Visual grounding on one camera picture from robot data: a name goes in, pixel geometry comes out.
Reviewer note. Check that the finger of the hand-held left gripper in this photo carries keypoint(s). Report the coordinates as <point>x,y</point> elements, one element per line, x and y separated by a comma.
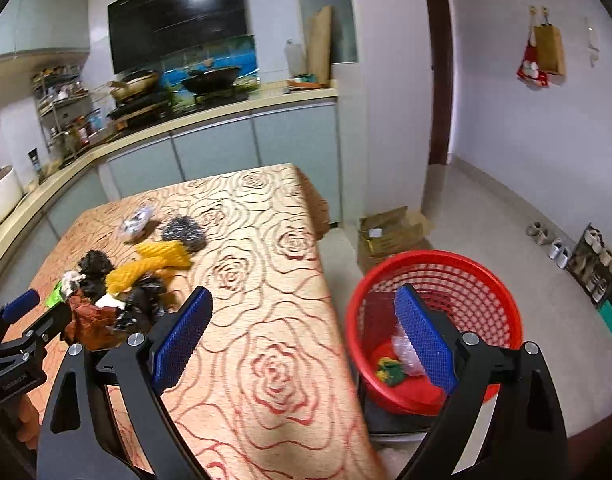
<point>20,303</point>
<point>50,324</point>

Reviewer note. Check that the red plastic basket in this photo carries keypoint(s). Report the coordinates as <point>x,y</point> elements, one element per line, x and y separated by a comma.
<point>466,285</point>

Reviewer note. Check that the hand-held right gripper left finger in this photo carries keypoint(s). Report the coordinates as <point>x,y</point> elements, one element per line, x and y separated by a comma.
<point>183,340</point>

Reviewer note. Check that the frosted glass panel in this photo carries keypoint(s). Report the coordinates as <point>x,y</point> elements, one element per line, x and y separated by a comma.
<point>326,10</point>

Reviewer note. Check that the wooden cutting board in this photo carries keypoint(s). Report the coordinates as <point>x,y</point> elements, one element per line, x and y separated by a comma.
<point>320,45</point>

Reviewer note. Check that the grey shoe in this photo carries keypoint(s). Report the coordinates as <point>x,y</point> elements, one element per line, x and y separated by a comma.
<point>533,229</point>
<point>542,236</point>

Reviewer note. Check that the black plastic bag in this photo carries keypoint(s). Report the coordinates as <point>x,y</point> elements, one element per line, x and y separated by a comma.
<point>93,287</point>
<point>145,300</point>

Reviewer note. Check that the purple white small cloth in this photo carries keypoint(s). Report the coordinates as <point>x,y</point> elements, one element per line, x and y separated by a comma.
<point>135,222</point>

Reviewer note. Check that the green plastic scrap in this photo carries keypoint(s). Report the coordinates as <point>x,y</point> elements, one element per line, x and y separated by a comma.
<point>54,295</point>

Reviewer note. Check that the red hanging bag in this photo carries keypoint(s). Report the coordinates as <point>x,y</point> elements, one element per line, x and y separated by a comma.
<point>531,72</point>

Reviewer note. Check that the brown paper bag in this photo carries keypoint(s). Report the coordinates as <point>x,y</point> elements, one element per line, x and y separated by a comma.
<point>550,52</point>

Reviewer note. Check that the black range hood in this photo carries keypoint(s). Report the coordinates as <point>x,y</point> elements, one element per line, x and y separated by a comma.
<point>178,20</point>

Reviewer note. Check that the white rice cooker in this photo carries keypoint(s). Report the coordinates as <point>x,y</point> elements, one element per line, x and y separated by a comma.
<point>0,197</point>

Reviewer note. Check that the steel wool scourer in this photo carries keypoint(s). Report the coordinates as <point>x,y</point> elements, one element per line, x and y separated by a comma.
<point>183,234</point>

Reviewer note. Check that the black gas stove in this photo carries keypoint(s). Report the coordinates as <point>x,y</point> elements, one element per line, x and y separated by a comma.
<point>150,107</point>

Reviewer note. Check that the red plastic bag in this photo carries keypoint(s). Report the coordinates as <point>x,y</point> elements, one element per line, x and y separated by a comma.
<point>416,392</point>

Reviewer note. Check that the yellow foam net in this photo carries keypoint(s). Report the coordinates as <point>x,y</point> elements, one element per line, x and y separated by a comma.
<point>168,255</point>

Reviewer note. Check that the clear crumpled plastic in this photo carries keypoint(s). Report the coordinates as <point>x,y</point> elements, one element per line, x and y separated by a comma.
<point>406,352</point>

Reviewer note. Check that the shoe rack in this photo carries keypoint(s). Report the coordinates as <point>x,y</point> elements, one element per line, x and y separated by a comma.
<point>598,270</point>

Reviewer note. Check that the kitchen base cabinet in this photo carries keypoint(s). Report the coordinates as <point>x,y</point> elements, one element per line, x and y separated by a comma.
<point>235,145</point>

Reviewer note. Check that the black rag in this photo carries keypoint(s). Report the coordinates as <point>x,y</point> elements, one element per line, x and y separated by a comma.
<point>95,262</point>

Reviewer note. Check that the clear plastic bottle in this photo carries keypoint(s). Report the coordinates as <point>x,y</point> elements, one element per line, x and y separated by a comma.
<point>296,60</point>

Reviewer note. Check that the blue scenic backsplash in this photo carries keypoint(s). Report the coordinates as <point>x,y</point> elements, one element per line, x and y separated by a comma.
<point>235,55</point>

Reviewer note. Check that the cardboard box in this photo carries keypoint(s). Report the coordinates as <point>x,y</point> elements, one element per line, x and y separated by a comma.
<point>391,240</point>

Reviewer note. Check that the golden frying pan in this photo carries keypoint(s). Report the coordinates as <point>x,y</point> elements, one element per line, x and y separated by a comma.
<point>135,85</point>

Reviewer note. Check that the dark wooden door frame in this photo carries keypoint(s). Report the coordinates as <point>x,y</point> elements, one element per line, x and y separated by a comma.
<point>438,60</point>

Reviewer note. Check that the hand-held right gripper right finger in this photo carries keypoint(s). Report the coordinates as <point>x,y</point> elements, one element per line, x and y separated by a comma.
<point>426,340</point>

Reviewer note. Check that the white foam net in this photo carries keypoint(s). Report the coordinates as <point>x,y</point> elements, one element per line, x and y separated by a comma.
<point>108,302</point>

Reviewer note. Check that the green orange packet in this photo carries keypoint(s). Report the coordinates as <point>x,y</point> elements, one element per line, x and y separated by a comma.
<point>303,82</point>

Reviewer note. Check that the white plastic bag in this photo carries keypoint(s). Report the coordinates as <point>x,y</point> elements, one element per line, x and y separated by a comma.
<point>71,280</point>

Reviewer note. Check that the metal spice rack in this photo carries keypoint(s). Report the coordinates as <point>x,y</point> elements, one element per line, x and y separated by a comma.
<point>65,110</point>

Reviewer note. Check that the person's left hand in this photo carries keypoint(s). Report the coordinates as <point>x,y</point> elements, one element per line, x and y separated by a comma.
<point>28,422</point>

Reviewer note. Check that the black stool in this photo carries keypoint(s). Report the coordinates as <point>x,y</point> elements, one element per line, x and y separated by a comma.
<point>391,422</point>

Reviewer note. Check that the green yellow scrap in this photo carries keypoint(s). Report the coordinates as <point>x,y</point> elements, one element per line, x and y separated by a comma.
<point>390,371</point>

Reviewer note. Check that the black wok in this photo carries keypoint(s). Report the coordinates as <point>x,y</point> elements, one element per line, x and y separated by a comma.
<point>210,77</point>

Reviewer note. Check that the wall cabinet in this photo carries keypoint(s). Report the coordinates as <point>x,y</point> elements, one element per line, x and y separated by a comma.
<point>40,10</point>

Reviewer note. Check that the white shoe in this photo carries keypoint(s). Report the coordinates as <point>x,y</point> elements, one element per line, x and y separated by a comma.
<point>566,257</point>
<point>556,250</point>

